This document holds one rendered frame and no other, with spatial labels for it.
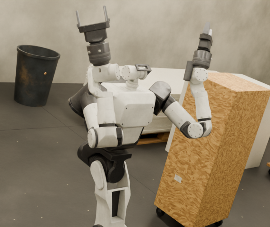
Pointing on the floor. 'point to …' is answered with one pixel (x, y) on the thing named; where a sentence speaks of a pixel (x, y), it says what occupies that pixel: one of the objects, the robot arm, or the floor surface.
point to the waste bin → (34, 74)
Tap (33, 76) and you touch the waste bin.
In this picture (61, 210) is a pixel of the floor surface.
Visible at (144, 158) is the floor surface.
